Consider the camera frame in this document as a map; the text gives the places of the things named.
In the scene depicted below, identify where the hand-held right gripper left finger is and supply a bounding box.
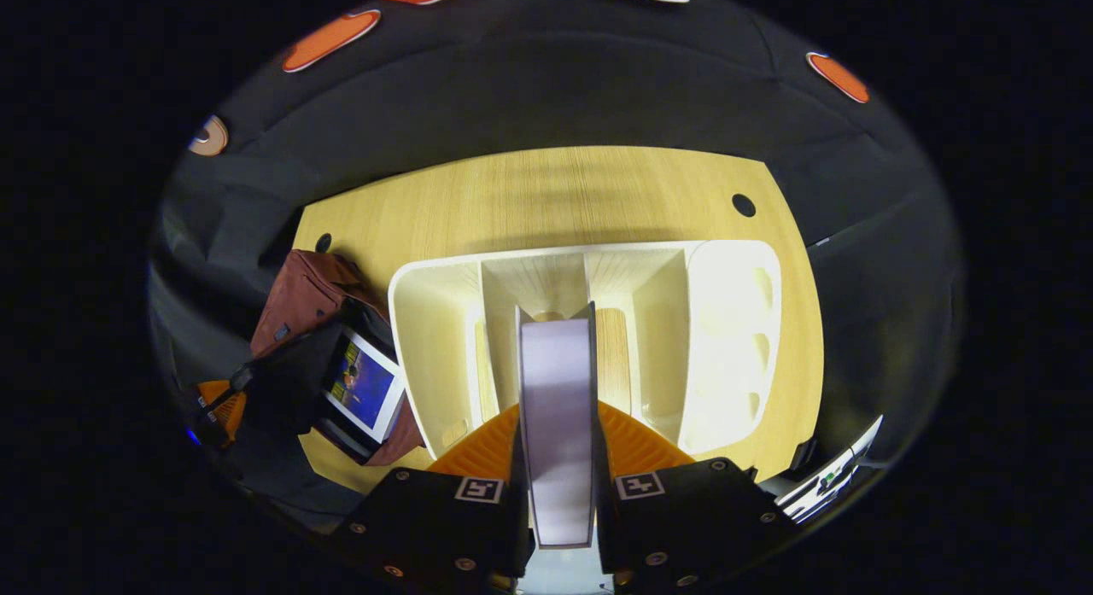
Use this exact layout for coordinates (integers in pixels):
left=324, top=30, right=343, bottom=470
left=333, top=403, right=535, bottom=592

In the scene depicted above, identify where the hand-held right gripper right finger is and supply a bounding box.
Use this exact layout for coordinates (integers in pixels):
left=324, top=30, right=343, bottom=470
left=589, top=400, right=799, bottom=592

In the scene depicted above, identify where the red fabric schoolbag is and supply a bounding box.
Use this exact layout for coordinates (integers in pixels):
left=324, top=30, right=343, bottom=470
left=231, top=249, right=428, bottom=468

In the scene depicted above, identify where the blue cover book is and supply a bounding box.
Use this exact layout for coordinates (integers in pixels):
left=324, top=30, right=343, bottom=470
left=320, top=326, right=406, bottom=446

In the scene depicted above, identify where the white spine portrait book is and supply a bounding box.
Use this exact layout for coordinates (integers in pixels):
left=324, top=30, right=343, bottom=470
left=515, top=302, right=599, bottom=549

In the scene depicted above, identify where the white plastic bookshelf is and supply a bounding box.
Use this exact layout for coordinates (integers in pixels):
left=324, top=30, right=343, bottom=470
left=389, top=239, right=782, bottom=459

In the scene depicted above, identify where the black backdrop cloth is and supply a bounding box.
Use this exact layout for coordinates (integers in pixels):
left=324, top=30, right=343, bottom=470
left=149, top=0, right=966, bottom=528

